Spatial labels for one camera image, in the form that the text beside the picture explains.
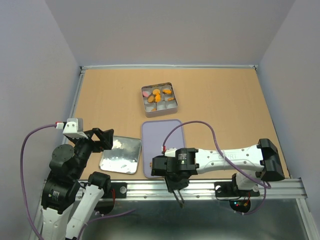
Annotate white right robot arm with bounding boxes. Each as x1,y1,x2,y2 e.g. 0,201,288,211
151,138,285,199

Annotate silver tin lid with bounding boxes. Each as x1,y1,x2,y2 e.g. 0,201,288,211
99,136,142,175

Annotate metal tongs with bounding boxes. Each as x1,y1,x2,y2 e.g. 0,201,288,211
173,190,185,209

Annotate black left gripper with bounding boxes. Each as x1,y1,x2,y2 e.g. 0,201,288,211
70,125,115,177

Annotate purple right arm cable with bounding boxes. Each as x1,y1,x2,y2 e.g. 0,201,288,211
161,120,272,216

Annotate round dotted biscuit left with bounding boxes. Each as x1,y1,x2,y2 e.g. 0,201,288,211
147,95,155,103

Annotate square cookie tin with cups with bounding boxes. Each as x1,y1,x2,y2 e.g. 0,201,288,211
141,82,178,118

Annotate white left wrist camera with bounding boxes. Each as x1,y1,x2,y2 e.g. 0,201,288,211
62,118,84,135

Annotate circuit board with leds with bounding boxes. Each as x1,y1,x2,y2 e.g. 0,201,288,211
228,199,251,215

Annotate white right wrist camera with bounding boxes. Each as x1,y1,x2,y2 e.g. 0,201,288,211
164,148,177,158

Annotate aluminium mounting rail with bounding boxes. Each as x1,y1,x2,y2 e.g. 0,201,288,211
29,177,307,240

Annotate brown scalloped cookie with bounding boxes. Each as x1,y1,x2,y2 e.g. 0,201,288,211
152,88,161,95

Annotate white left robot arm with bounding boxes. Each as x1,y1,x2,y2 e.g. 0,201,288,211
41,128,121,240

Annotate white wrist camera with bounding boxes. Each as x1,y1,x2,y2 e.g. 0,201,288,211
164,148,177,158
62,118,84,135

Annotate lavender plastic tray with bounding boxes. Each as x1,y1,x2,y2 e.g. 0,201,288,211
141,119,185,179

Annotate pink round cookie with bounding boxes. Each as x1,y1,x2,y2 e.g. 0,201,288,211
142,91,151,98

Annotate orange fish cookie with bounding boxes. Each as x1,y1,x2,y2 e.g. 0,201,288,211
162,89,172,95
154,94,162,103

